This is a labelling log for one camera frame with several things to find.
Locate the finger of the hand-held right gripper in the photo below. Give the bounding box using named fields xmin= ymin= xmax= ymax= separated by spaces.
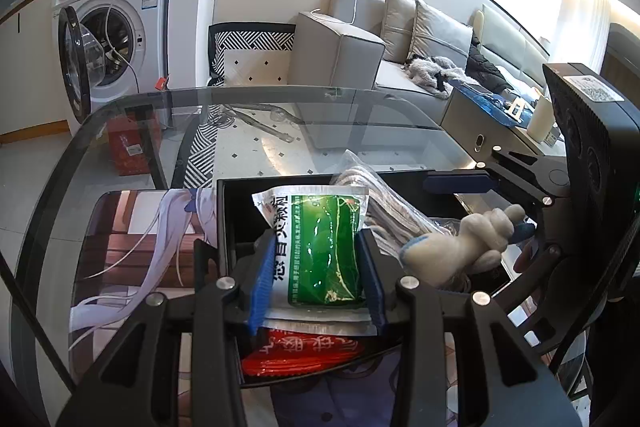
xmin=422 ymin=147 xmax=571 ymax=208
xmin=492 ymin=221 xmax=586 ymax=353

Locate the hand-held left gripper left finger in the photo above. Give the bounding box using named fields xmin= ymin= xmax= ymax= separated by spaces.
xmin=55 ymin=227 xmax=281 ymax=427

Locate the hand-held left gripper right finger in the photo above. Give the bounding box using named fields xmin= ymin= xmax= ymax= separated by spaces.
xmin=357 ymin=229 xmax=583 ymax=427

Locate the green and white packet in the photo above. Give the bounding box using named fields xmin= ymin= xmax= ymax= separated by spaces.
xmin=251 ymin=186 xmax=378 ymax=338

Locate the clear bag of white cloths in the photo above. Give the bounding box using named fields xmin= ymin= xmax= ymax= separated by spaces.
xmin=330 ymin=149 xmax=466 ymax=258

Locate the white plush toy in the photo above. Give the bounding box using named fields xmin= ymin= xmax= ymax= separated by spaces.
xmin=400 ymin=204 xmax=526 ymax=288

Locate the black cardboard box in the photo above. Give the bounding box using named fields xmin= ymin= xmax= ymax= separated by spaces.
xmin=215 ymin=167 xmax=511 ymax=390

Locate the red and white packet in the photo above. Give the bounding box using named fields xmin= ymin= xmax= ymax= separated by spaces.
xmin=240 ymin=327 xmax=396 ymax=383

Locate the white cylinder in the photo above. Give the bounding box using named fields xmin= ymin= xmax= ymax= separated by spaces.
xmin=527 ymin=96 xmax=556 ymax=142

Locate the beige coffee table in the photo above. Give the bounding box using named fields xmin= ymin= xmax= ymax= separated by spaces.
xmin=440 ymin=82 xmax=568 ymax=168

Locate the blue flat pack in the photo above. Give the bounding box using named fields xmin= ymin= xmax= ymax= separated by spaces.
xmin=452 ymin=82 xmax=531 ymax=125

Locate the grey fluffy cloth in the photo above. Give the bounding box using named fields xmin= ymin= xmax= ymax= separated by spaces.
xmin=405 ymin=56 xmax=476 ymax=100

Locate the black jacket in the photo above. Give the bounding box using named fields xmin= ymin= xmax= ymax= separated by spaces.
xmin=465 ymin=32 xmax=516 ymax=92

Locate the printed anime table mat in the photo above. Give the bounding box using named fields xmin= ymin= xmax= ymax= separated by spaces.
xmin=70 ymin=187 xmax=551 ymax=427

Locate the grey pillow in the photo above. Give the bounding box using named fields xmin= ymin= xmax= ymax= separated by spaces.
xmin=407 ymin=0 xmax=473 ymax=68

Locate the beige pillow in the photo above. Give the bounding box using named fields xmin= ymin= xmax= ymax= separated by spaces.
xmin=382 ymin=0 xmax=418 ymax=62

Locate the beige sofa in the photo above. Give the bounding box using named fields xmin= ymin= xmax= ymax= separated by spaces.
xmin=287 ymin=0 xmax=551 ymax=148

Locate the red box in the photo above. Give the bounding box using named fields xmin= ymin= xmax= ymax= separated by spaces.
xmin=107 ymin=112 xmax=163 ymax=178

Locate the black patterned chair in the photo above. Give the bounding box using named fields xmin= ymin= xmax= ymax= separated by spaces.
xmin=172 ymin=22 xmax=351 ymax=190

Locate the white washing machine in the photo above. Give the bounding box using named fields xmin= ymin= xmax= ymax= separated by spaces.
xmin=50 ymin=0 xmax=176 ymax=138

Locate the kitchen counter cabinet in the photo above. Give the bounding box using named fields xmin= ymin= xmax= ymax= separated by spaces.
xmin=0 ymin=0 xmax=71 ymax=142

